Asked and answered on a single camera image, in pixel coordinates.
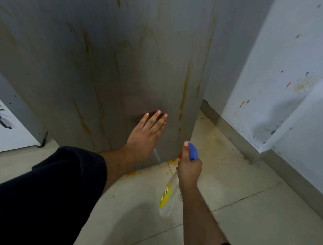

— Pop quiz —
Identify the person's right hand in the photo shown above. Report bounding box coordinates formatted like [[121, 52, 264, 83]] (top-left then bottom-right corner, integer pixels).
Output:
[[176, 141, 203, 191]]

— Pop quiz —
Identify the person's left hand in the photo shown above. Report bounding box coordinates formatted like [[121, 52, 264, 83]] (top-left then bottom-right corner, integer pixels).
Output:
[[126, 110, 168, 167]]

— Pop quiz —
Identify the spray bottle blue nozzle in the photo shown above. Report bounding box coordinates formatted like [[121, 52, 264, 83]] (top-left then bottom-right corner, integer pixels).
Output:
[[159, 142, 199, 219]]

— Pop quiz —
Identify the silver refrigerator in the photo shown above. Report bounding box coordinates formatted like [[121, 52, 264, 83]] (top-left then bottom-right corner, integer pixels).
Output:
[[0, 0, 274, 172]]

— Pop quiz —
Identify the person's left forearm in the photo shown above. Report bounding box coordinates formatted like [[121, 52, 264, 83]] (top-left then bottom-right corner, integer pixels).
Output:
[[0, 144, 134, 245]]

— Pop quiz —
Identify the person's right forearm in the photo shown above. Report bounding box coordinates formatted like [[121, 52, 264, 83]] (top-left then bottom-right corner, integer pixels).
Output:
[[179, 181, 231, 245]]

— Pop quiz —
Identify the small white marble table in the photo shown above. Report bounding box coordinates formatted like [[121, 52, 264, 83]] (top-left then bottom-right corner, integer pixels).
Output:
[[0, 100, 48, 153]]

